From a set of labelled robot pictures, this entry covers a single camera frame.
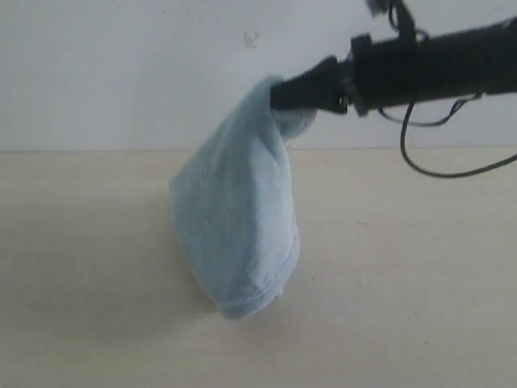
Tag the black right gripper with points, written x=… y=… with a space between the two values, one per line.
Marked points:
x=374 y=76

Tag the light blue fluffy towel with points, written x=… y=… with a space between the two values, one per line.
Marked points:
x=232 y=205

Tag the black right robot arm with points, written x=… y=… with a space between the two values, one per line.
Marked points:
x=479 y=61

